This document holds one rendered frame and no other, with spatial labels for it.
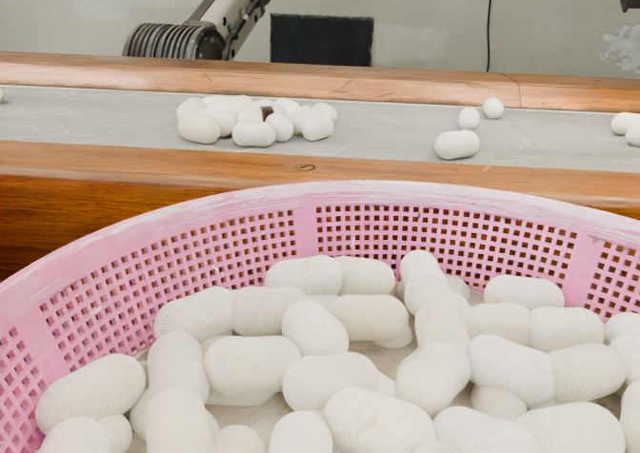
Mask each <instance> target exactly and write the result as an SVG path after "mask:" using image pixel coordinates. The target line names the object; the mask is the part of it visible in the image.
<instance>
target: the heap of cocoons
mask: <svg viewBox="0 0 640 453"><path fill-rule="evenodd" d="M400 275H401V277H400V282H399V281H395V279H396V277H394V274H393V271H392V270H391V268H390V267H389V266H388V265H387V264H386V263H384V262H382V261H379V260H373V259H366V258H357V257H349V256H339V257H335V258H331V257H329V256H326V255H317V256H312V257H308V258H301V259H292V260H285V261H280V262H278V263H276V264H274V265H273V266H272V267H271V268H270V269H269V271H268V273H267V275H266V279H265V286H260V287H257V286H247V287H244V288H241V289H238V290H228V289H226V288H224V287H221V286H214V287H210V288H207V289H205V290H202V291H200V292H197V293H195V294H192V295H190V296H188V297H185V298H181V299H178V300H174V301H171V302H169V303H167V304H165V305H164V306H162V308H161V309H160V310H159V311H158V313H157V315H156V317H155V320H154V325H153V330H154V334H155V337H156V339H157V340H156V341H155V342H154V343H153V345H152V346H150V347H148V348H146V349H144V350H142V351H140V352H138V353H137V354H136V355H134V356H133V357H131V356H128V355H125V354H110V355H107V356H104V357H102V358H100V359H98V360H96V361H94V362H92V363H90V364H87V365H85V366H83V367H81V368H79V369H77V370H76V371H74V372H72V373H71V374H69V375H67V376H65V377H63V378H61V379H59V380H57V381H55V382H54V383H52V384H51V385H49V386H48V387H47V389H46V390H45V391H44V392H43V394H42V395H41V397H40V399H39V401H38V403H37V406H36V410H35V420H36V422H37V425H38V427H39V429H40V430H41V432H42V433H43V434H45V435H46V438H45V439H44V441H43V443H42V445H41V448H39V449H38V450H37V451H36V452H35V453H640V314H636V313H632V312H623V313H619V314H616V315H614V316H612V317H611V318H609V320H608V321H607V322H606V323H602V321H601V320H600V318H599V317H598V316H597V315H596V314H595V313H593V312H592V311H590V310H588V309H585V308H583V307H564V305H565V298H564V295H563V292H562V291H561V289H560V288H559V286H557V285H556V284H555V283H553V282H552V281H550V280H546V279H539V278H527V277H519V276H511V275H499V276H497V277H494V278H493V279H491V280H490V281H489V282H488V284H487V285H486V287H485V288H482V290H484V293H480V292H478V291H475V290H472V289H469V286H467V284H466V283H465V282H464V281H463V280H462V279H460V278H459V277H457V276H454V275H449V274H444V273H443V271H442V269H441V268H440V266H439V264H438V262H437V260H436V259H435V257H434V256H433V255H432V254H430V253H429V252H427V251H425V250H413V251H411V252H409V253H408V254H406V256H405V257H404V258H403V259H402V261H401V264H400Z"/></svg>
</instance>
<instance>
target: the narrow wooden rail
mask: <svg viewBox="0 0 640 453"><path fill-rule="evenodd" d="M349 180H379V181H409V182H425V183H437V184H449V185H458V186H467V187H481V188H489V189H496V190H503V191H508V192H515V193H521V194H526V195H531V196H537V197H542V198H547V199H552V200H556V201H561V202H566V203H570V204H575V205H578V206H583V207H590V208H594V209H598V210H602V211H606V212H610V213H614V214H617V215H621V216H625V217H628V218H631V219H635V220H638V221H640V172H623V171H604V170H585V169H566V168H548V167H511V166H493V165H474V164H455V163H436V162H418V161H399V160H380V159H362V158H343V157H325V156H306V155H288V154H268V153H249V152H231V151H212V150H194V149H175V148H139V147H119V146H101V145H82V144H64V143H45V142H26V141H8V140H0V284H1V283H2V282H4V281H5V280H7V279H8V278H9V277H10V276H11V275H13V274H15V273H16V272H18V271H20V270H21V269H23V268H25V267H26V266H29V265H30V264H32V263H34V262H35V261H37V260H39V259H41V258H43V257H45V256H46V255H48V254H50V253H52V252H53V251H55V250H56V249H58V248H60V247H63V246H66V245H68V244H70V243H72V242H74V241H76V240H78V239H80V238H82V237H85V236H87V235H89V234H92V233H93V232H95V231H98V230H100V229H102V228H105V227H109V226H111V225H114V224H117V223H119V222H122V221H124V220H127V219H129V218H132V217H135V216H138V215H141V214H144V213H147V212H150V211H153V210H156V209H159V208H162V207H168V206H172V205H176V204H179V203H183V202H187V201H190V200H194V199H199V198H203V197H207V196H211V195H216V194H221V193H226V192H232V191H237V190H243V189H249V188H256V187H268V186H277V185H285V184H296V183H307V182H324V181H349Z"/></svg>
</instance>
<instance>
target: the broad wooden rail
mask: <svg viewBox="0 0 640 453"><path fill-rule="evenodd" d="M0 85H11V86H31V87H52V88H72V89H112V90H133V91H154V92H174V93H195V94H215V95H236V96H238V95H246V96H256V97H277V98H297V99H318V100H338V101H359V102H379V103H400V104H421V105H441V106H462V107H483V104H484V102H485V101H486V100H487V99H489V98H492V97H493V98H497V99H498V100H499V101H500V102H501V103H502V105H503V107H504V108H522V109H543V110H563V111H584V112H605V113H622V112H628V113H636V114H640V79H635V78H613V77H591V76H569V75H547V74H526V73H504V72H482V71H460V70H438V69H395V68H373V67H351V66H329V65H307V64H285V63H264V62H242V61H220V60H191V59H176V58H154V57H132V56H110V55H88V54H66V53H45V52H23V51H1V50H0Z"/></svg>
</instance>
